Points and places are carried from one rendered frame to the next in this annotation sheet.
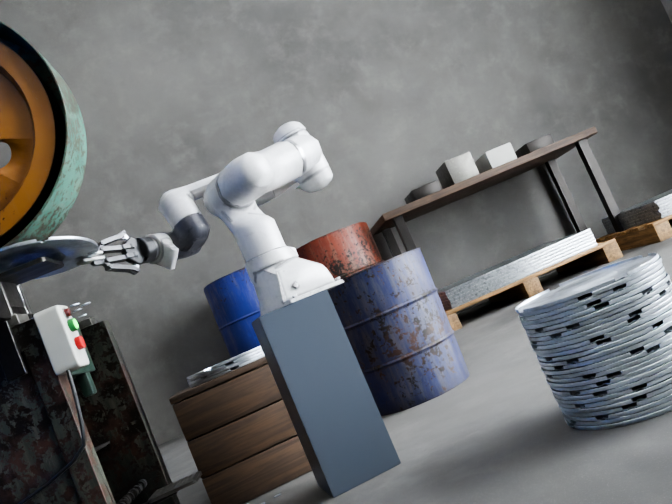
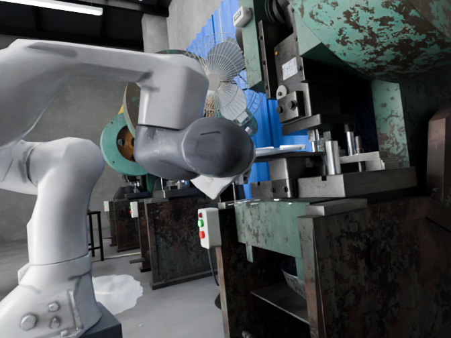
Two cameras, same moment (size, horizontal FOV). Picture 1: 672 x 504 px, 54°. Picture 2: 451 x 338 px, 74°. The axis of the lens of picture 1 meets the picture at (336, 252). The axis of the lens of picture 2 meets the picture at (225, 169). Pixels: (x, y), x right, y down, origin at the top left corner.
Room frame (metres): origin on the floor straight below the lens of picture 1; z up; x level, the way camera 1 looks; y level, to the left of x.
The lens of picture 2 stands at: (2.38, 0.28, 0.71)
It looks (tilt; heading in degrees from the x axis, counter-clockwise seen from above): 3 degrees up; 159
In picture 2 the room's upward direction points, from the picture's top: 6 degrees counter-clockwise
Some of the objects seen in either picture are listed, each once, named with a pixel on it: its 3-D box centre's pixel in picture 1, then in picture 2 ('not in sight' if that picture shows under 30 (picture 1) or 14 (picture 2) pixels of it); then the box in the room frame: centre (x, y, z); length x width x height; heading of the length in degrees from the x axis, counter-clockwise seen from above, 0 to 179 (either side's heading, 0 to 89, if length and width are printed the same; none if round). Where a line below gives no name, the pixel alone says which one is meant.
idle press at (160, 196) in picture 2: not in sight; (210, 167); (-0.21, 1.12, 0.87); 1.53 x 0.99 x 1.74; 94
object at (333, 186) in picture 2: not in sight; (322, 184); (1.54, 0.94, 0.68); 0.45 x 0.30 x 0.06; 6
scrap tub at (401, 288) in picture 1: (393, 331); not in sight; (2.38, -0.08, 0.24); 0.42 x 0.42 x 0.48
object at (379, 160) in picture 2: not in sight; (362, 153); (1.71, 0.96, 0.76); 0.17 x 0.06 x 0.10; 6
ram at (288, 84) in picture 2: not in sight; (301, 78); (1.55, 0.90, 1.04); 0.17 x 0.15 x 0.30; 96
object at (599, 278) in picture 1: (584, 283); not in sight; (1.33, -0.43, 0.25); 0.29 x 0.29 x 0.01
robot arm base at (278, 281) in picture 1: (291, 274); (39, 297); (1.66, 0.13, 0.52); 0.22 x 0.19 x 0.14; 106
